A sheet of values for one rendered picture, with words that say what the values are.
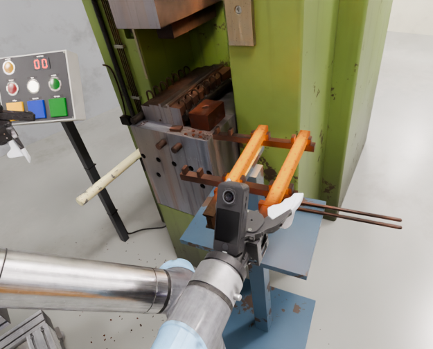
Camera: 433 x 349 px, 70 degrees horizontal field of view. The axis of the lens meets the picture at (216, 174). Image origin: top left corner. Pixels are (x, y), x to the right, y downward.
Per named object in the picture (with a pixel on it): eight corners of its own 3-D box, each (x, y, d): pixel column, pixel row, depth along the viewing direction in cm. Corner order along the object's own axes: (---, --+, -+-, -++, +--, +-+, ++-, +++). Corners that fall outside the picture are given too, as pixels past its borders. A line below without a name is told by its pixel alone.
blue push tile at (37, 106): (45, 117, 128) (41, 99, 128) (29, 119, 129) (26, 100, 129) (48, 117, 130) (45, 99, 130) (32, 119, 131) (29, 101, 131)
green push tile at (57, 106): (66, 115, 127) (63, 97, 126) (50, 117, 128) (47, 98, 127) (69, 115, 129) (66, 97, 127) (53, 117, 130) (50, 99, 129)
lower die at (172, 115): (183, 127, 119) (179, 106, 114) (145, 119, 128) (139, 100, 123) (234, 83, 145) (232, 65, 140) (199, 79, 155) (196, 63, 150)
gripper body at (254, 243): (234, 231, 61) (206, 282, 53) (228, 199, 55) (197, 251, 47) (271, 242, 57) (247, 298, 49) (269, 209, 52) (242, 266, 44)
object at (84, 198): (84, 208, 139) (80, 199, 136) (77, 205, 141) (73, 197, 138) (147, 154, 167) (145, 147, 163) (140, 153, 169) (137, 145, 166)
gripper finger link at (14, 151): (16, 169, 107) (1, 146, 106) (33, 161, 110) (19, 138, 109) (14, 167, 105) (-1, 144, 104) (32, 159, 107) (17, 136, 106)
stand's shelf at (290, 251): (306, 280, 83) (307, 276, 82) (180, 243, 99) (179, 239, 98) (325, 205, 103) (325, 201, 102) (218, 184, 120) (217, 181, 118)
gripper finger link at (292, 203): (301, 210, 60) (262, 231, 57) (302, 188, 56) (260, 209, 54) (312, 220, 58) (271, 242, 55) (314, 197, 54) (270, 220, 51)
